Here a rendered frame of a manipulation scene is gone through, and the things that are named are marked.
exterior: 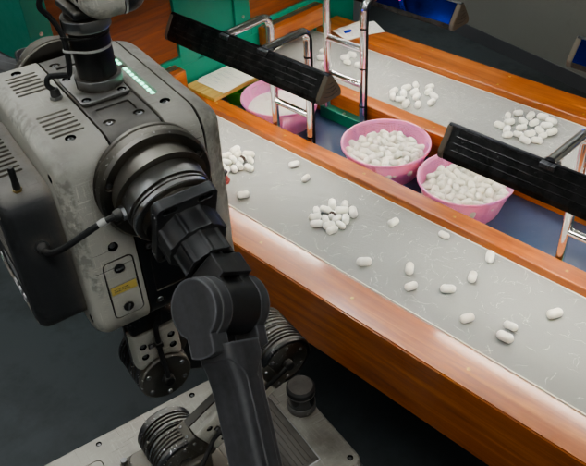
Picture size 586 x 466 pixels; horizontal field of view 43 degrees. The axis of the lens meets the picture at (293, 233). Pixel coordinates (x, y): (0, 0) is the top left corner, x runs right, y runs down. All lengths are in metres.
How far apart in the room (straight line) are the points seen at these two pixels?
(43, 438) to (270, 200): 1.09
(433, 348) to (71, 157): 0.91
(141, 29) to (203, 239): 1.59
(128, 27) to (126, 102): 1.34
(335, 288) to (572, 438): 0.60
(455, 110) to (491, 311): 0.90
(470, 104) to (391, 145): 0.36
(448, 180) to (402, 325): 0.60
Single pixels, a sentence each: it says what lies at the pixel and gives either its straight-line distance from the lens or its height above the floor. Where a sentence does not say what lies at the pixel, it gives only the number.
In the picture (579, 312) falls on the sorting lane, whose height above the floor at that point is 0.74.
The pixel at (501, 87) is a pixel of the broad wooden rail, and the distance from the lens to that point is 2.58.
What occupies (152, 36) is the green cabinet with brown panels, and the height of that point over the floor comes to 0.98.
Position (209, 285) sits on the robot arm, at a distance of 0.90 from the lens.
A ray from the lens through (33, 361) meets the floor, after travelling 2.82.
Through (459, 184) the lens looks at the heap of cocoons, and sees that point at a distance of 2.14.
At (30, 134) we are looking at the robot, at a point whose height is 1.45.
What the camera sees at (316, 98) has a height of 1.06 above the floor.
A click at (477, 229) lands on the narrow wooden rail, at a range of 1.94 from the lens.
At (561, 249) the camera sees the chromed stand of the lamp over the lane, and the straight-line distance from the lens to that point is 1.88.
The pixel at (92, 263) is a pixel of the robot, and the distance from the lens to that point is 1.09.
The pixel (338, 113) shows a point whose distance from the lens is 2.50.
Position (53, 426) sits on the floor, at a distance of 2.61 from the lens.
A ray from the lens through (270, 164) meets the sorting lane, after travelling 2.21.
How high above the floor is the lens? 1.96
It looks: 39 degrees down
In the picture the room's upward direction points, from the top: 3 degrees counter-clockwise
